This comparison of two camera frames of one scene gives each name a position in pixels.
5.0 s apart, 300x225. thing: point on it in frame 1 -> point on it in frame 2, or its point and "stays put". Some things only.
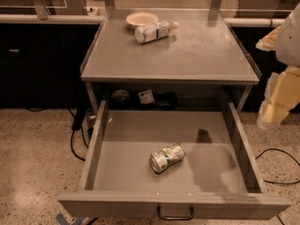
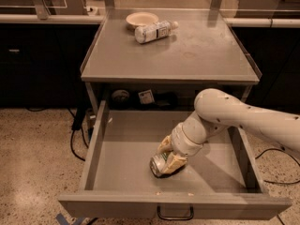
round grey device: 120,96 stays put
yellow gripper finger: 269,42 -> 166,144
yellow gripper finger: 281,95 -> 174,162
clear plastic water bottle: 154,31 stays put
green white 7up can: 165,157 stays put
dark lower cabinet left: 40,64 stays put
